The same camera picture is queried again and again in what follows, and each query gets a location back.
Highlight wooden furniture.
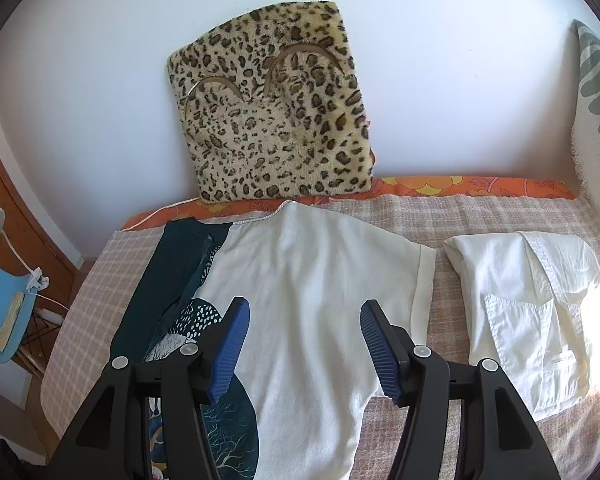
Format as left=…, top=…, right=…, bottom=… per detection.
left=0, top=95, right=81, bottom=283

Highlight white folded shirt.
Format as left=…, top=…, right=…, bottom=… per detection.
left=442, top=230, right=600, bottom=421

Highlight white cable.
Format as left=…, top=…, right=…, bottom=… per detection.
left=30, top=291, right=70, bottom=323

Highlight blue chair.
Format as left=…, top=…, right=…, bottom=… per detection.
left=0, top=257, right=47, bottom=364

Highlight green leaf pattern pillow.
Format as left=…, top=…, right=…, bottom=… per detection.
left=570, top=19, right=600, bottom=211

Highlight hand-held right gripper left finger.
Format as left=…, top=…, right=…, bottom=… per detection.
left=50, top=296, right=253, bottom=480

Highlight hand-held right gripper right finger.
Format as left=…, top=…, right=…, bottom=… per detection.
left=359, top=299, right=563, bottom=480

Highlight orange floral bed sheet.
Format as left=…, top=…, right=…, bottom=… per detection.
left=121, top=175, right=578, bottom=233

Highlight yellow cloth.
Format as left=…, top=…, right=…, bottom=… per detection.
left=0, top=294, right=27, bottom=350

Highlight white t-shirt with teal print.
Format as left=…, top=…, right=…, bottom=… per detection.
left=111, top=200, right=437, bottom=480

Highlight beige checked blanket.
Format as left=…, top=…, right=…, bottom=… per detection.
left=40, top=192, right=600, bottom=480

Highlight leopard print cushion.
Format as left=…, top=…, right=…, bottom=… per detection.
left=166, top=0, right=379, bottom=206

